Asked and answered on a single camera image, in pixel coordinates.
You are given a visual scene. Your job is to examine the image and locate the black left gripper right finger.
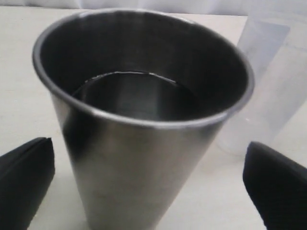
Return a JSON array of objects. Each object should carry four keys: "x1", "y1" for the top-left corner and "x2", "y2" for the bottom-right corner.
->
[{"x1": 242, "y1": 142, "x2": 307, "y2": 230}]

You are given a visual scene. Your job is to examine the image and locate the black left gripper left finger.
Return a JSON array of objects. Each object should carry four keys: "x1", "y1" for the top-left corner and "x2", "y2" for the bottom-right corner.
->
[{"x1": 0, "y1": 137, "x2": 55, "y2": 230}]

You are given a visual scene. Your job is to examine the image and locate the clear plastic tall container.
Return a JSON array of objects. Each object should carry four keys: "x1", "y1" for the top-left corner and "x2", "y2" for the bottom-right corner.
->
[{"x1": 215, "y1": 0, "x2": 307, "y2": 158}]

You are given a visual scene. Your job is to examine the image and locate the stainless steel cup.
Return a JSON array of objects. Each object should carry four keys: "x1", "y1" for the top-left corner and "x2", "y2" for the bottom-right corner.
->
[{"x1": 32, "y1": 8, "x2": 255, "y2": 230}]

